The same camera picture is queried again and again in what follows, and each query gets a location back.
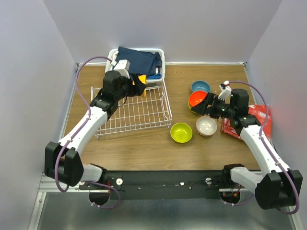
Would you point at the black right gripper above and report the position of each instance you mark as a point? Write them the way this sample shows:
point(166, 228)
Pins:
point(202, 108)

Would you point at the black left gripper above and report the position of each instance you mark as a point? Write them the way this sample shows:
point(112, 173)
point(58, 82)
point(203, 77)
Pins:
point(136, 89)

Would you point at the yellow orange bowl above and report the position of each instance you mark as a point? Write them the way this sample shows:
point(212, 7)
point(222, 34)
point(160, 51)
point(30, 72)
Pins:
point(143, 82)

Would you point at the white black striped bowl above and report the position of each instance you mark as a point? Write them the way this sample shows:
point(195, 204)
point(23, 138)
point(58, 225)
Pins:
point(206, 126)

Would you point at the blue bowl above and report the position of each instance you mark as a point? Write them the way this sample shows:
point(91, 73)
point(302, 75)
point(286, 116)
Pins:
point(200, 85)

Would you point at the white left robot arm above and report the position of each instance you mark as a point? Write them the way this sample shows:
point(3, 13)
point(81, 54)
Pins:
point(63, 158)

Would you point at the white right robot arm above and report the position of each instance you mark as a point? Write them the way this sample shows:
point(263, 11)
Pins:
point(278, 186)

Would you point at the bright blue cloth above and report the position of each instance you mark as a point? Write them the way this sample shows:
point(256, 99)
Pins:
point(154, 77)

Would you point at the dark blue folded cloth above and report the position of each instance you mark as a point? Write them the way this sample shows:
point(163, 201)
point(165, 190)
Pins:
point(141, 62)

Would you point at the white plastic basket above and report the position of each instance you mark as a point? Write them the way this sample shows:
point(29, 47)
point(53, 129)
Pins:
point(113, 54)

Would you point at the red plastic bag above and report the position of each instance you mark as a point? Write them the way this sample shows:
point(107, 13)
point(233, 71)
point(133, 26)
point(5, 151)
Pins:
point(259, 111)

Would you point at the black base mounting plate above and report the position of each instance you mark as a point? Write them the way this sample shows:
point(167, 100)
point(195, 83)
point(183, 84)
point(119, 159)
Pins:
point(189, 184)

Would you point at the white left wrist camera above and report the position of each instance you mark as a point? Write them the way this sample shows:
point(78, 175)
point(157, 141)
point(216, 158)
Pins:
point(121, 66)

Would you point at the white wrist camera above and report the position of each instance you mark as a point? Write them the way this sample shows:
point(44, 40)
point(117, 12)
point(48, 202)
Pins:
point(121, 66)
point(225, 90)

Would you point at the white wire dish rack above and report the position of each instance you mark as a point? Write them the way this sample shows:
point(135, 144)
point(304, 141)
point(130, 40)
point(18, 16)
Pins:
point(135, 113)

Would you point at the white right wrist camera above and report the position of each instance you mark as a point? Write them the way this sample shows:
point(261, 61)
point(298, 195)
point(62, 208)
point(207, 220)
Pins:
point(225, 90)

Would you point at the aluminium frame rail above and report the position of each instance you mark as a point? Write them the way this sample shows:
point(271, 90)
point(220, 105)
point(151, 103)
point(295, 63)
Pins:
point(48, 184)

